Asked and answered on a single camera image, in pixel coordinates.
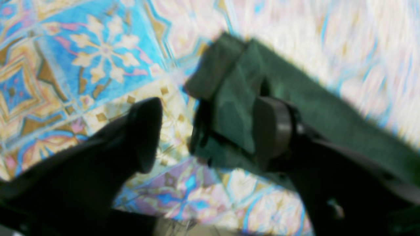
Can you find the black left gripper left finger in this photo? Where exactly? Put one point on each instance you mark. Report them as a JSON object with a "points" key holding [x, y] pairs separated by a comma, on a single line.
{"points": [[72, 192]]}

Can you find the patterned colourful tablecloth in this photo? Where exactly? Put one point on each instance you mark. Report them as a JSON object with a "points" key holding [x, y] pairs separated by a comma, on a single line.
{"points": [[68, 67]]}

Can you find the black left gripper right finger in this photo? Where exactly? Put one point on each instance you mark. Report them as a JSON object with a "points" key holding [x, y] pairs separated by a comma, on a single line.
{"points": [[344, 193]]}

